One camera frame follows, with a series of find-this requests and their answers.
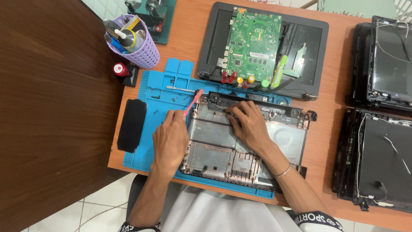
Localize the person's right hand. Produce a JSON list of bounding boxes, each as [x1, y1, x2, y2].
[[225, 101, 275, 154]]

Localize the person's left hand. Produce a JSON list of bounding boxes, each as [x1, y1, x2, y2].
[[151, 109, 190, 176]]

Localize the pink plastic brush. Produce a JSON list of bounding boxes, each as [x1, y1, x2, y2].
[[183, 89, 204, 117]]

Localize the black laptop bottom case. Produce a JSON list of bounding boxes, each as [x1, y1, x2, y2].
[[179, 92, 318, 194]]

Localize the blue silicone repair mat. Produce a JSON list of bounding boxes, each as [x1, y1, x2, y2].
[[123, 58, 292, 199]]

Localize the metal spudger tool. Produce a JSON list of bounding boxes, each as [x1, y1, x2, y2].
[[165, 85, 196, 93]]

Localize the scattered small black screws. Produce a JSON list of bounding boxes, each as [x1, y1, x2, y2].
[[150, 93, 177, 116]]

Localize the black stamp base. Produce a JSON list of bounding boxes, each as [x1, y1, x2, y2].
[[123, 64, 140, 88]]

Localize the purple plastic basket holder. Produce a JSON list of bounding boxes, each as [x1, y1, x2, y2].
[[106, 14, 160, 69]]

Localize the red and yellow screwdriver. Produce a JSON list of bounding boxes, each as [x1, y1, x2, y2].
[[242, 75, 256, 90]]

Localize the white-capped glue tube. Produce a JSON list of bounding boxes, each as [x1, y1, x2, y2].
[[114, 28, 146, 53]]

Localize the yellow and black packet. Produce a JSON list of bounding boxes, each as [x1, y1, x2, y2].
[[127, 15, 147, 37]]

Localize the green bench machine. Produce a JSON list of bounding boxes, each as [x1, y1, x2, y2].
[[124, 0, 177, 45]]

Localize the person's white shirt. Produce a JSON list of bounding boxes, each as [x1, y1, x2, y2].
[[117, 185, 347, 232]]

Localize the green laptop motherboard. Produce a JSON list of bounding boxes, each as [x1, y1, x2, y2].
[[218, 8, 283, 83]]

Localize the small green daughterboard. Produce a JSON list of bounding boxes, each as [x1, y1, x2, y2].
[[283, 43, 307, 78]]

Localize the black laptop palmrest case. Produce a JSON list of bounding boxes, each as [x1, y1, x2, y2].
[[197, 2, 330, 101]]

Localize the stack of opened black laptops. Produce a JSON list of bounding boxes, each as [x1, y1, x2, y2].
[[346, 15, 412, 112], [331, 108, 412, 214]]

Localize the blue handled tool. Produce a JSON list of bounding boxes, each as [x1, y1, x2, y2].
[[104, 34, 128, 54]]

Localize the silver wrist bracelet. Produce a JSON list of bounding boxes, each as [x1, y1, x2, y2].
[[272, 163, 292, 179]]

